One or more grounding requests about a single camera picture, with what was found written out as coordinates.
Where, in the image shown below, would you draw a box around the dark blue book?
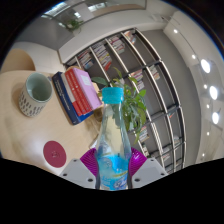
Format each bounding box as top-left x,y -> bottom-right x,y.
51,71 -> 94,126

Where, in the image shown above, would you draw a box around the group of ceiling lights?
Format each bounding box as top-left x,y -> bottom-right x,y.
171,28 -> 222,158

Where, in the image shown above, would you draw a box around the red book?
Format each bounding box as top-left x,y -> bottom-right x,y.
64,68 -> 93,118

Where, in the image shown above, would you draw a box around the patterned grey-green mug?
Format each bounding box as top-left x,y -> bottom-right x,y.
18,72 -> 54,118

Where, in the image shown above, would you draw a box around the clear bottle with blue cap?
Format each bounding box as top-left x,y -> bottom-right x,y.
94,86 -> 133,192

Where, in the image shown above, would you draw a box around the green potted plant, white pot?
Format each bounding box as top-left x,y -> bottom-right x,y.
91,67 -> 148,144

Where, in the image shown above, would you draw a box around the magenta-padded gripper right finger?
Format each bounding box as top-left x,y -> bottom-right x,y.
128,147 -> 169,188

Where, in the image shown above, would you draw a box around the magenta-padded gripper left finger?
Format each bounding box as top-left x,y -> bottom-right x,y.
59,148 -> 99,190

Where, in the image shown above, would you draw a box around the pink book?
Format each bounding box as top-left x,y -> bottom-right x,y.
71,67 -> 103,111

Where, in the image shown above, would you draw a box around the grey bookshelf unit with books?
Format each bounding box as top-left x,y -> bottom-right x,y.
63,28 -> 188,174

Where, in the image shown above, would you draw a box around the flat round red coaster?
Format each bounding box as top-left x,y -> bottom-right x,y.
42,140 -> 68,169

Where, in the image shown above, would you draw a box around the green potted floor plant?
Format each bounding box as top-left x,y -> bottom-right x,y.
66,19 -> 84,32

